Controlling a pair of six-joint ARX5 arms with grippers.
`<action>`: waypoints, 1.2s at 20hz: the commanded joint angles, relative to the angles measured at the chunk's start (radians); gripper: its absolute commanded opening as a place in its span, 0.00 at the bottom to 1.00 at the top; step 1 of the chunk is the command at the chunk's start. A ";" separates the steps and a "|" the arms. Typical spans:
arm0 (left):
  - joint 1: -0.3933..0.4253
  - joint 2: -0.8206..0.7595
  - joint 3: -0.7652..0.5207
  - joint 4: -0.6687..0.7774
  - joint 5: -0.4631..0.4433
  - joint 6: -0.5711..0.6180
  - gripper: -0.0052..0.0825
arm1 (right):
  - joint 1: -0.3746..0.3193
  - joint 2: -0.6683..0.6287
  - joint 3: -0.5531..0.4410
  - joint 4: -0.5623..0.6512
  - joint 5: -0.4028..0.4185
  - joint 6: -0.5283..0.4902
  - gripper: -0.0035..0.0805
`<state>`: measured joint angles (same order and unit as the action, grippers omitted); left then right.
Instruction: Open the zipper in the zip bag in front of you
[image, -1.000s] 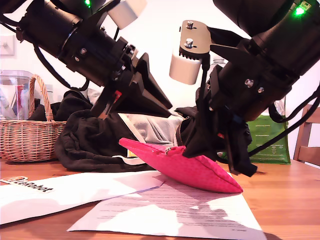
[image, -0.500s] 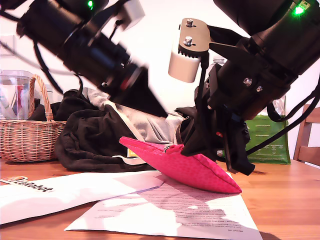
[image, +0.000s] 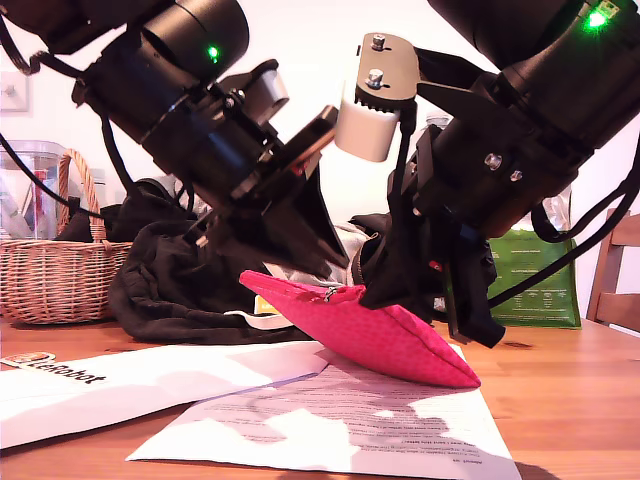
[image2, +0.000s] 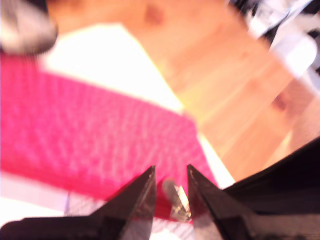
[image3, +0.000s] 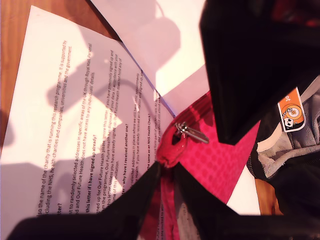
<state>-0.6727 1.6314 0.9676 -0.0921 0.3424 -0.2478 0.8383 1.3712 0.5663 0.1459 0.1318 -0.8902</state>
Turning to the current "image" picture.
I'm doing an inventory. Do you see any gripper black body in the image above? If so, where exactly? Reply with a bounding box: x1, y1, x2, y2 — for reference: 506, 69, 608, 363
414, 74, 589, 349
142, 92, 341, 211

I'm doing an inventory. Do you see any pink dotted zip bag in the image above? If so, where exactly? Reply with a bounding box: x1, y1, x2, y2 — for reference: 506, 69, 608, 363
238, 269, 482, 390

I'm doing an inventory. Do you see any silver green pet food bag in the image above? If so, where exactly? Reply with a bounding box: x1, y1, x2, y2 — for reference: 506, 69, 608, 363
487, 185, 583, 330

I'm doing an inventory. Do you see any orange LeRobot sticker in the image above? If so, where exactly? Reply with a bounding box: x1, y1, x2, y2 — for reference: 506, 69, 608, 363
252, 294, 282, 316

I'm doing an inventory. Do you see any black jacket grey lining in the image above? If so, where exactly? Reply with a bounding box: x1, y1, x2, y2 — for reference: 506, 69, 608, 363
108, 177, 451, 346

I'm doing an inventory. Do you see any clear jar grey lid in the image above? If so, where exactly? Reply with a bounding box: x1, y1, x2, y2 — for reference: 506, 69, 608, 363
79, 168, 109, 211

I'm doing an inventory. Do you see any printed white paper sheet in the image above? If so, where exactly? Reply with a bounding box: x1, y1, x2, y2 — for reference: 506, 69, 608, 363
125, 344, 524, 480

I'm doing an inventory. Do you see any dark cloth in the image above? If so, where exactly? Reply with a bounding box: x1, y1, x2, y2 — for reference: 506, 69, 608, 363
54, 197, 109, 245

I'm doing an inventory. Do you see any wooden chair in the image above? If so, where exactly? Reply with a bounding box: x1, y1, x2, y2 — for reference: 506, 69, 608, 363
585, 208, 640, 341

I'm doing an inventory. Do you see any white paper envelope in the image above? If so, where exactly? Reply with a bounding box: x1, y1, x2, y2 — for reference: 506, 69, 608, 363
0, 340, 330, 450

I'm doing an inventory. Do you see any clear plastic jug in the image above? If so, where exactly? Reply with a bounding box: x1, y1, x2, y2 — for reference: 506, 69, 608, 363
0, 139, 69, 242

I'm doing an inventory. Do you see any white LeRobot sticker black text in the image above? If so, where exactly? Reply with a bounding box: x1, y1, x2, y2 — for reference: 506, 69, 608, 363
0, 351, 109, 387

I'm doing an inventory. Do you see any black cable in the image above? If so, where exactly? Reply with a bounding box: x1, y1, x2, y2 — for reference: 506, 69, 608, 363
98, 112, 201, 216
0, 133, 109, 220
530, 144, 640, 245
388, 102, 419, 221
487, 194, 640, 305

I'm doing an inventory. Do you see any grey camera box black bracket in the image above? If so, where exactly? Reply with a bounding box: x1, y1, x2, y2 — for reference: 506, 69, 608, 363
214, 58, 291, 121

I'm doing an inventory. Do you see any white camera box khaki bracket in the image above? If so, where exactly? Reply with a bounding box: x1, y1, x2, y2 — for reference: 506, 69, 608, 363
333, 32, 496, 164

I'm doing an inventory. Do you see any wicker basket with handle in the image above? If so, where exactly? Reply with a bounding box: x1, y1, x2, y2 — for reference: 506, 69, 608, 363
0, 148, 135, 326

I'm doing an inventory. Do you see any white wall switch plate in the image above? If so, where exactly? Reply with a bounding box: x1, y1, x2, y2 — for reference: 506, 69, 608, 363
0, 70, 30, 115

